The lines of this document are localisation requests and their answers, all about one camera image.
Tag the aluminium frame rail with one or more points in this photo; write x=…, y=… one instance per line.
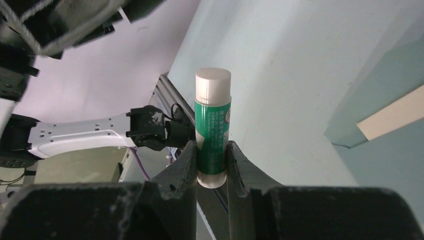
x=167, y=98

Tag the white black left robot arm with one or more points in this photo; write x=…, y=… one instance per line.
x=31, y=28

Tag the green white glue stick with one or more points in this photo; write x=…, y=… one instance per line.
x=212, y=108

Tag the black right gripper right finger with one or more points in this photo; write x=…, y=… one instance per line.
x=260, y=208

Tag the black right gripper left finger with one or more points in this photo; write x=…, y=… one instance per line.
x=162, y=208

